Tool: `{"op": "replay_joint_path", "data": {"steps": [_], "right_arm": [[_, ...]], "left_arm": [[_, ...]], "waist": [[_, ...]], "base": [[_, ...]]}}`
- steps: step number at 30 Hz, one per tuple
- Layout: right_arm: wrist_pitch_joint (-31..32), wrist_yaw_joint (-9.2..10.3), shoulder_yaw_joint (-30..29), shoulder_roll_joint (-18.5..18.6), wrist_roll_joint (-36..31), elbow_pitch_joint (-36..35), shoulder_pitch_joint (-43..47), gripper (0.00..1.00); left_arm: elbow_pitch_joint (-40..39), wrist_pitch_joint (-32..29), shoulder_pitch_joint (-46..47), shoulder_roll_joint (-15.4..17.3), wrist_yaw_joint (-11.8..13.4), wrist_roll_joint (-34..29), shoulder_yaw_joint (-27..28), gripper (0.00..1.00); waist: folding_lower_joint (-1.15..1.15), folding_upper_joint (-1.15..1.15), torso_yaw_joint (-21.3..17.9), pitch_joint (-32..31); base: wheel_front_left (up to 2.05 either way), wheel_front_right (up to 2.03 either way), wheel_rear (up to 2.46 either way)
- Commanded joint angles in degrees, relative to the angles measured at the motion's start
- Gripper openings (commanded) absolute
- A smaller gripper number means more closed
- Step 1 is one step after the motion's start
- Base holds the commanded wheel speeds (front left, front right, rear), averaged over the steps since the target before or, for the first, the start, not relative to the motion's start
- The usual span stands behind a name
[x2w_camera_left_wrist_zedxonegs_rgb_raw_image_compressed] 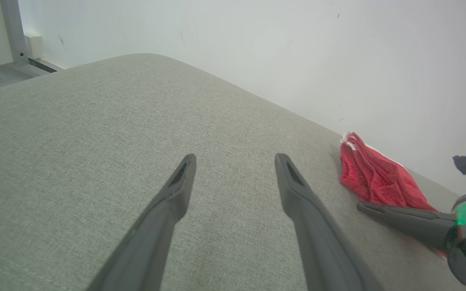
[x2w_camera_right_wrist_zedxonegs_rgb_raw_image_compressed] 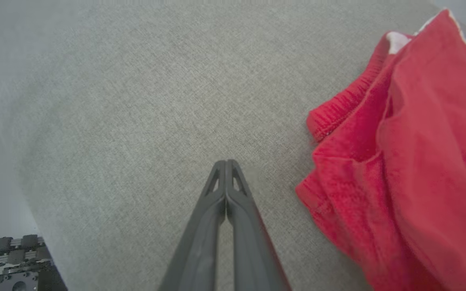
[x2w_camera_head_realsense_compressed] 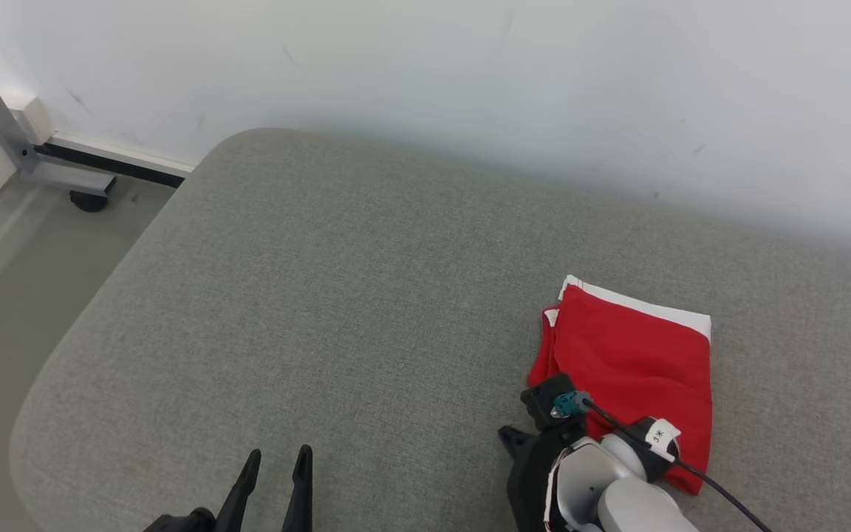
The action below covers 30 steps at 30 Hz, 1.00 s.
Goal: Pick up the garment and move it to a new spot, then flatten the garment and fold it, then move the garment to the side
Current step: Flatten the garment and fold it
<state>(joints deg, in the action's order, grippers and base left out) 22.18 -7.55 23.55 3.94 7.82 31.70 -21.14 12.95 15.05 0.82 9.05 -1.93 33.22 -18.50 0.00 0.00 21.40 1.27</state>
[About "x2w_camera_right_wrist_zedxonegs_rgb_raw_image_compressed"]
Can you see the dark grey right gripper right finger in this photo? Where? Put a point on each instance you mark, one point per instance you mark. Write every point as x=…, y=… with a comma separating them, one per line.
x=253, y=254

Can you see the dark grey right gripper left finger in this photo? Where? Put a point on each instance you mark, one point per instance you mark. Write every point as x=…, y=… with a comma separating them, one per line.
x=198, y=250

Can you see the red shorts with white stripes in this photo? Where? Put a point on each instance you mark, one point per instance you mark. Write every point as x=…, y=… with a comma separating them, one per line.
x=419, y=161

